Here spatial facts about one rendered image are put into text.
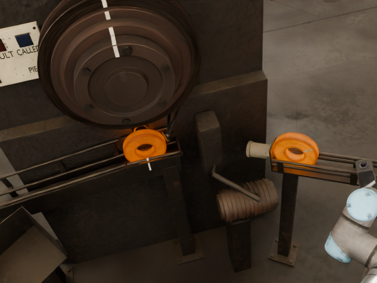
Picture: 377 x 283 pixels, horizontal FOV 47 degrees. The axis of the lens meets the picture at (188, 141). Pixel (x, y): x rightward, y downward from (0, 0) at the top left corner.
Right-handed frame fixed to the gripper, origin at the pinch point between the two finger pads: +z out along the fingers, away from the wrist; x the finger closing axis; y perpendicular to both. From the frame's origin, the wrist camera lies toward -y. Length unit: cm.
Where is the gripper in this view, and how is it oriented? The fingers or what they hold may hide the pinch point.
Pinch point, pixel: (374, 188)
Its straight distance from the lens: 149.6
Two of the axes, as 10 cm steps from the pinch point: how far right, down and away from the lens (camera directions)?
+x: 8.7, -2.1, -4.5
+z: 4.7, 0.4, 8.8
